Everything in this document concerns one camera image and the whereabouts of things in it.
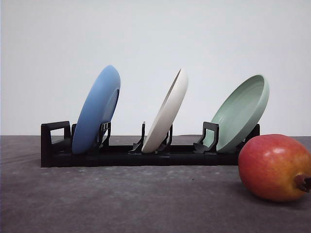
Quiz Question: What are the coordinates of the white plate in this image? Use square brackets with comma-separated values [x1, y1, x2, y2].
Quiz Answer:
[142, 68, 189, 153]

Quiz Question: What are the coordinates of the blue plate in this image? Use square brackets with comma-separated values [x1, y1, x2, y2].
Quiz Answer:
[72, 65, 121, 154]

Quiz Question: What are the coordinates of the black plastic dish rack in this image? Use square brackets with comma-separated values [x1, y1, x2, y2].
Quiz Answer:
[41, 121, 260, 167]

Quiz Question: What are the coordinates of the red yellow pomegranate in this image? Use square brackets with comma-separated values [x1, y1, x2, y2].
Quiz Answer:
[238, 134, 311, 202]

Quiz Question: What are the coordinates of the green plate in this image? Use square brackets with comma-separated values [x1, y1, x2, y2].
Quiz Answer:
[204, 74, 270, 151]

